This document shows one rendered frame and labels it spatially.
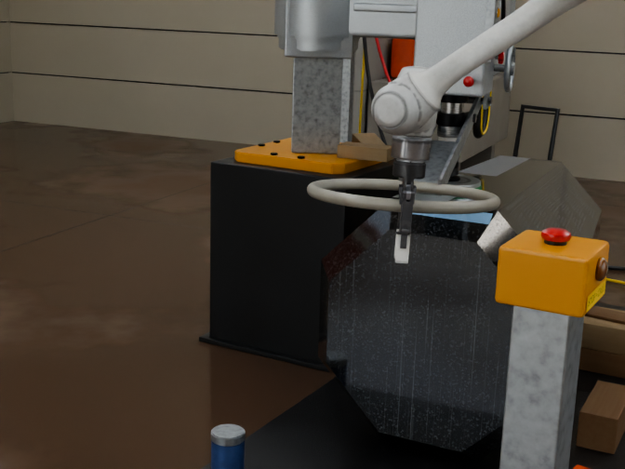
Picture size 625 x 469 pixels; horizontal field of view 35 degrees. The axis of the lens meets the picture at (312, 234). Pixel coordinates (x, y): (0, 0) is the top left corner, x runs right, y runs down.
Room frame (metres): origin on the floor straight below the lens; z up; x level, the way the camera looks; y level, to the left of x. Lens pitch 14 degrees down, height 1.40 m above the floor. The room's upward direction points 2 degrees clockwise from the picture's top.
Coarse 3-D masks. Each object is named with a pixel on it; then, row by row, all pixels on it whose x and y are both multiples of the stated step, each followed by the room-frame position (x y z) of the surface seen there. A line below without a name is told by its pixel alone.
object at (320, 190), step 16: (320, 192) 2.33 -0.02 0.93; (336, 192) 2.29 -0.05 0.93; (432, 192) 2.64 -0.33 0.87; (448, 192) 2.61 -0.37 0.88; (464, 192) 2.57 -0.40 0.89; (480, 192) 2.51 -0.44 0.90; (368, 208) 2.23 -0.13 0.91; (384, 208) 2.21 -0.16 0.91; (400, 208) 2.20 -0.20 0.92; (416, 208) 2.20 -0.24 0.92; (432, 208) 2.20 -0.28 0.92; (448, 208) 2.21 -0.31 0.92; (464, 208) 2.23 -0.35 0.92; (480, 208) 2.27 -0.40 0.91; (496, 208) 2.36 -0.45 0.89
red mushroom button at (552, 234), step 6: (552, 228) 1.28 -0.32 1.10; (558, 228) 1.28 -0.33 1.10; (546, 234) 1.27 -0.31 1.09; (552, 234) 1.26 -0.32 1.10; (558, 234) 1.26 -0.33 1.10; (564, 234) 1.26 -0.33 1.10; (570, 234) 1.27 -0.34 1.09; (552, 240) 1.26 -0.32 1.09; (558, 240) 1.26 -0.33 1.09; (564, 240) 1.26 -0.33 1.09
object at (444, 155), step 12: (468, 120) 3.02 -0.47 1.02; (432, 132) 3.05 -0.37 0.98; (468, 132) 3.02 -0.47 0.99; (432, 144) 2.96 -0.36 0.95; (444, 144) 2.96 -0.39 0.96; (456, 144) 2.85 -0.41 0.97; (432, 156) 2.88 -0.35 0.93; (444, 156) 2.87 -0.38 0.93; (456, 156) 2.83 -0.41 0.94; (432, 168) 2.80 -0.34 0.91; (444, 168) 2.69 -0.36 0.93; (420, 180) 2.73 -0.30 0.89; (432, 180) 2.72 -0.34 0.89; (444, 180) 2.66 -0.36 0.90
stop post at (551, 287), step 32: (512, 256) 1.24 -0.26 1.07; (544, 256) 1.22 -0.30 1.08; (576, 256) 1.21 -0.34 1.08; (512, 288) 1.24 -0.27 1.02; (544, 288) 1.22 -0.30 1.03; (576, 288) 1.20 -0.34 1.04; (512, 320) 1.26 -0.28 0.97; (544, 320) 1.24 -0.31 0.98; (576, 320) 1.25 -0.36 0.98; (512, 352) 1.26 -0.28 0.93; (544, 352) 1.24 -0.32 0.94; (576, 352) 1.27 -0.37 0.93; (512, 384) 1.26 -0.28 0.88; (544, 384) 1.24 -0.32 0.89; (576, 384) 1.28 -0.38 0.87; (512, 416) 1.26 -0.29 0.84; (544, 416) 1.23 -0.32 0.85; (512, 448) 1.25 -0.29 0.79; (544, 448) 1.23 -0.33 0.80
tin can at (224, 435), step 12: (216, 432) 2.62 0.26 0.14; (228, 432) 2.62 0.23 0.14; (240, 432) 2.62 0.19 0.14; (216, 444) 2.60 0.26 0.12; (228, 444) 2.58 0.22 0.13; (240, 444) 2.60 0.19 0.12; (216, 456) 2.59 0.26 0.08; (228, 456) 2.58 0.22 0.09; (240, 456) 2.60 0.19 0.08; (216, 468) 2.59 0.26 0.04; (228, 468) 2.58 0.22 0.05; (240, 468) 2.60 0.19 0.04
